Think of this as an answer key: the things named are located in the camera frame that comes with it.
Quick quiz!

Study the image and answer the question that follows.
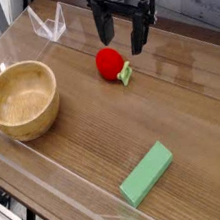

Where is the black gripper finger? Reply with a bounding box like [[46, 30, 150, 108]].
[[91, 0, 115, 46], [130, 12, 149, 55]]

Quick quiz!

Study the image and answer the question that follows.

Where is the red plush strawberry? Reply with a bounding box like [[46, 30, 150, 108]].
[[95, 48, 132, 86]]

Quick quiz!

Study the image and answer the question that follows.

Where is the wooden bowl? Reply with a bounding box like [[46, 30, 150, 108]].
[[0, 60, 60, 142]]

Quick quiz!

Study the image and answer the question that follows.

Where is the green rectangular block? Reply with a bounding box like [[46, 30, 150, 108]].
[[119, 142, 174, 208]]

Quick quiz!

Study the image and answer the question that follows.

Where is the clear acrylic corner bracket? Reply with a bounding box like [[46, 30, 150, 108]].
[[27, 3, 67, 42]]

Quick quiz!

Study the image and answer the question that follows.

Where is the clear acrylic enclosure wall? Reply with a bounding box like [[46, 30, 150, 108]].
[[0, 131, 156, 220]]

